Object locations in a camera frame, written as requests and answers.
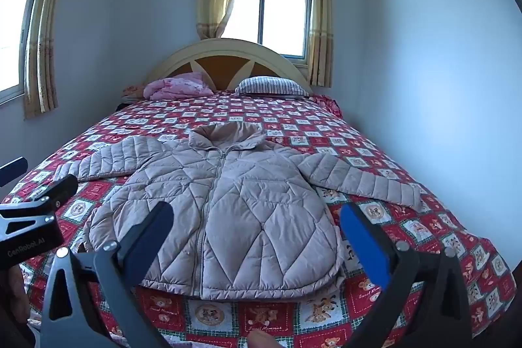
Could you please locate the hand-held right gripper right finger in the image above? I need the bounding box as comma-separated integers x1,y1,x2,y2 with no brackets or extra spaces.
339,202,474,348

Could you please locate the red checkered bear bedsheet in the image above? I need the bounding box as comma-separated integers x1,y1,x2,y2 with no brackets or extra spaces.
8,92,516,348

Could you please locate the beige quilted puffer jacket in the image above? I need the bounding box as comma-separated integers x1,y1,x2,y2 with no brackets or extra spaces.
55,122,427,300

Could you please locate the cream wooden headboard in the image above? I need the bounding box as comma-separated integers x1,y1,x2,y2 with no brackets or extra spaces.
144,38,314,93

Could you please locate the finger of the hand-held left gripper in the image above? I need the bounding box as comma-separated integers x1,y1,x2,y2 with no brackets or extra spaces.
0,157,27,186
22,174,78,210

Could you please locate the orange floral cloth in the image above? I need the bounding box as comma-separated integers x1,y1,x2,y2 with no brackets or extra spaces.
122,84,148,100

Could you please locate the striped pillow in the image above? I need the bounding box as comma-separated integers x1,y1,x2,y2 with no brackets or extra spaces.
234,76,311,99

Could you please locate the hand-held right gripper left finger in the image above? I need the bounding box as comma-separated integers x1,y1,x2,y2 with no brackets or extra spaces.
41,201,176,348

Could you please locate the window behind headboard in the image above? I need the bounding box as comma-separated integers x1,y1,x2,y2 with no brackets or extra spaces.
220,0,315,61

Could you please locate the pink folded blanket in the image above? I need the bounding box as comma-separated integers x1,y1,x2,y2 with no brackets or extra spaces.
149,71,215,101

